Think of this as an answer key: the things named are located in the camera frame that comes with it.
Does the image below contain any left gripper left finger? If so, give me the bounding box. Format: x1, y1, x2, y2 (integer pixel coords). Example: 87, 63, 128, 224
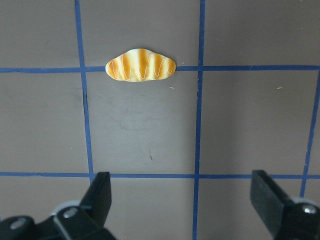
53, 172, 115, 240

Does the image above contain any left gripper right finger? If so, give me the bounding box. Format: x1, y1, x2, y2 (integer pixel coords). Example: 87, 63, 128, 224
250, 170, 320, 240

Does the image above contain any toy bread roll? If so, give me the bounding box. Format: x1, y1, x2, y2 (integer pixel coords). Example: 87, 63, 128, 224
105, 48, 176, 83

